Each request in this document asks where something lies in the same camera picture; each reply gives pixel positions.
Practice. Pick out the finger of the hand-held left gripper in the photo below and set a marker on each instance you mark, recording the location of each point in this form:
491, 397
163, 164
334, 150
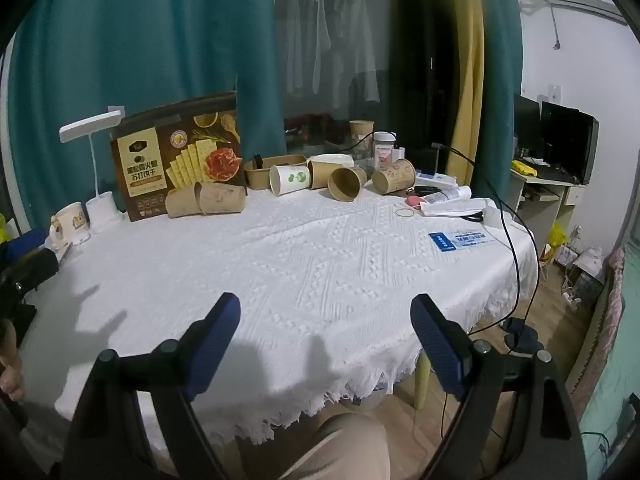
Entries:
32, 267

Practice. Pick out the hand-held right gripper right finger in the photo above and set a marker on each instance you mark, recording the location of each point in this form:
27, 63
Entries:
440, 352

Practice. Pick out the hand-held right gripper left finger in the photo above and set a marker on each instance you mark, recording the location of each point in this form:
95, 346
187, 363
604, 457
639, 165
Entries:
215, 342

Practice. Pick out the plain kraft paper cup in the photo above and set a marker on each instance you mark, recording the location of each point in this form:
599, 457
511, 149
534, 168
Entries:
322, 173
180, 203
223, 198
345, 185

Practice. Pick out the white cup with green print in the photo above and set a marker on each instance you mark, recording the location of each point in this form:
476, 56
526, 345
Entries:
292, 180

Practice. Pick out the printed kraft paper cup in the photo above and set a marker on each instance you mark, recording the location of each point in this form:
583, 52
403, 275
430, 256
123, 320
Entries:
398, 175

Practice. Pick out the tall kraft paper cup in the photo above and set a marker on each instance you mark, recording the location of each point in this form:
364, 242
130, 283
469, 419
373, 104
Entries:
361, 135

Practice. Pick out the person's left hand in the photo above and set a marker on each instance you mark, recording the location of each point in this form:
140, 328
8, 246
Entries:
10, 377

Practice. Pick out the pale green table leg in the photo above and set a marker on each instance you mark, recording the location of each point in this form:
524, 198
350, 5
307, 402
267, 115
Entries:
422, 380

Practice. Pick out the white printed mug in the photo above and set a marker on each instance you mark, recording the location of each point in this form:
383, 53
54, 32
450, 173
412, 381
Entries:
72, 222

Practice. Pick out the black round base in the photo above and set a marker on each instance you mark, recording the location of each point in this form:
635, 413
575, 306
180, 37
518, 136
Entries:
522, 337

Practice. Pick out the blue and white card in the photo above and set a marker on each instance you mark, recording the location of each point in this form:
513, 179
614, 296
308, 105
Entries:
462, 241

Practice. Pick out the white textured tablecloth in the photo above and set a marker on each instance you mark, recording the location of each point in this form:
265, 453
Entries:
300, 260

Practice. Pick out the person's leg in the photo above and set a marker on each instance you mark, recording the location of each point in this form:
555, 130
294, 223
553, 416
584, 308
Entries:
350, 445

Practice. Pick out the white power strip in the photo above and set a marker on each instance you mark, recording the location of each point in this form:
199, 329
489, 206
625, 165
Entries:
571, 298

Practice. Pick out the white papers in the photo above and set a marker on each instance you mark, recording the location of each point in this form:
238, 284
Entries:
452, 208

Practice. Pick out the rubber band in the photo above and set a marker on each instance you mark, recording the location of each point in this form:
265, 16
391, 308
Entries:
396, 213

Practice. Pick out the white desk lamp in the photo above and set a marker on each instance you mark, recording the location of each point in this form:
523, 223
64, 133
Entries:
90, 128

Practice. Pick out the pink small object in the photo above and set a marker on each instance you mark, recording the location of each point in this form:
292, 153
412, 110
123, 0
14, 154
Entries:
415, 201

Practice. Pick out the brown cracker box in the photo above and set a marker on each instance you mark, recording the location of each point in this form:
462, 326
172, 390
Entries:
150, 160

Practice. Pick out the yellow plastic bag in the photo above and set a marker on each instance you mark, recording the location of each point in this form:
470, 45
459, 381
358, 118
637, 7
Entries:
557, 240

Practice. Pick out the kraft paper tray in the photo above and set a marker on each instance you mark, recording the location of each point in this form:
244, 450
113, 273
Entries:
260, 178

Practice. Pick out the patterned bed blanket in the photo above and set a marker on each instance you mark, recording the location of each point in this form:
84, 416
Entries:
607, 320

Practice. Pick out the blue and white box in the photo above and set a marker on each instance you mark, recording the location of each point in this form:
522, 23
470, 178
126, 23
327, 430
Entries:
435, 179

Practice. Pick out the white computer desk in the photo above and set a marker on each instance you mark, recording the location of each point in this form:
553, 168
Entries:
542, 210

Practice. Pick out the yellow cloth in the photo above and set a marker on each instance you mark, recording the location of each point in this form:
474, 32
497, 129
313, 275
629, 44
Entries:
524, 167

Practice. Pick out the clear plastic jar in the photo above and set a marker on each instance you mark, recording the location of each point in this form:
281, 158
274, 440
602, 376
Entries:
385, 153

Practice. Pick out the white tissue pack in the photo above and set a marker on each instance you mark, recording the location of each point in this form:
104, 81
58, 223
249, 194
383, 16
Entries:
335, 159

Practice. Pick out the small black monitor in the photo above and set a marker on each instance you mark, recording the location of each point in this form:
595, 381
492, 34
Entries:
526, 125

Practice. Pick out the large black monitor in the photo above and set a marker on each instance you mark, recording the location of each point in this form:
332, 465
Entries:
570, 140

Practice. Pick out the wide teal curtain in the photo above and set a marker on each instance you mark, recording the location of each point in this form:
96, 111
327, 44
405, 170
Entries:
150, 35

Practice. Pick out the yellow curtain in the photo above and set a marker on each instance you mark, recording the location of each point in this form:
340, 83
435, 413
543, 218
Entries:
467, 60

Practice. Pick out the hanging white shirt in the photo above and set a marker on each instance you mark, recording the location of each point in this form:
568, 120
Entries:
307, 35
356, 40

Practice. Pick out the narrow teal curtain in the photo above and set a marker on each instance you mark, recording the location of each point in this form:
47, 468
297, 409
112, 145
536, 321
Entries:
497, 35

